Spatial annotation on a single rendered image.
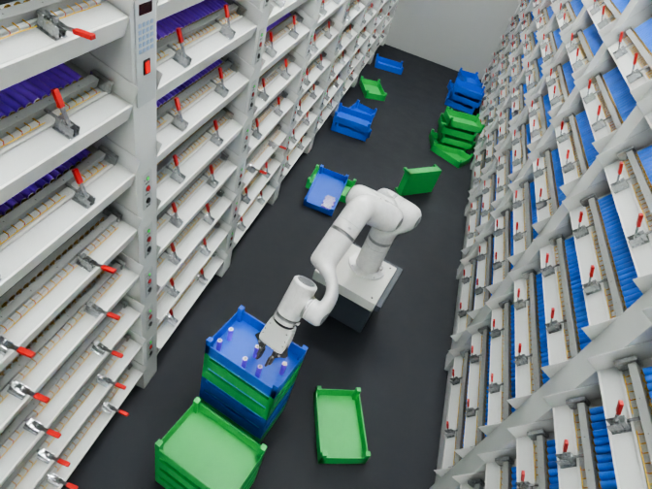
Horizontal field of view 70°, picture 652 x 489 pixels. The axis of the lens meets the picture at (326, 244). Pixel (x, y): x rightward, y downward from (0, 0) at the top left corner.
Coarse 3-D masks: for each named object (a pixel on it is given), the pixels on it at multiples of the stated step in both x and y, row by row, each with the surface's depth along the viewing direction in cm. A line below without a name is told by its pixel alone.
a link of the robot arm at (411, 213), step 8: (400, 200) 202; (400, 208) 200; (408, 208) 200; (416, 208) 201; (408, 216) 199; (416, 216) 200; (408, 224) 200; (416, 224) 202; (376, 232) 211; (384, 232) 208; (392, 232) 206; (400, 232) 204; (376, 240) 212; (384, 240) 211; (392, 240) 212
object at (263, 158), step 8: (280, 120) 256; (280, 128) 259; (288, 128) 258; (280, 136) 257; (280, 144) 260; (264, 152) 241; (272, 152) 244; (256, 160) 234; (264, 160) 237; (256, 168) 230; (248, 176) 224
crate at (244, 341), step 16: (240, 320) 177; (256, 320) 174; (224, 336) 172; (240, 336) 173; (208, 352) 164; (224, 352) 167; (240, 352) 168; (272, 352) 172; (288, 352) 173; (304, 352) 168; (240, 368) 159; (256, 368) 166; (272, 368) 167; (288, 368) 169; (256, 384) 159; (272, 384) 162
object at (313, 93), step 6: (318, 78) 308; (312, 84) 305; (318, 84) 311; (324, 84) 310; (312, 90) 303; (318, 90) 308; (306, 96) 295; (312, 96) 298; (318, 96) 304; (300, 102) 274; (306, 102) 291; (312, 102) 296; (300, 108) 276; (306, 108) 287; (300, 114) 278; (294, 126) 271
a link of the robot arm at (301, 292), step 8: (296, 280) 147; (304, 280) 149; (288, 288) 149; (296, 288) 146; (304, 288) 146; (312, 288) 147; (288, 296) 148; (296, 296) 147; (304, 296) 147; (312, 296) 149; (280, 304) 151; (288, 304) 148; (296, 304) 147; (304, 304) 147; (280, 312) 150; (288, 312) 148; (296, 312) 148; (296, 320) 150
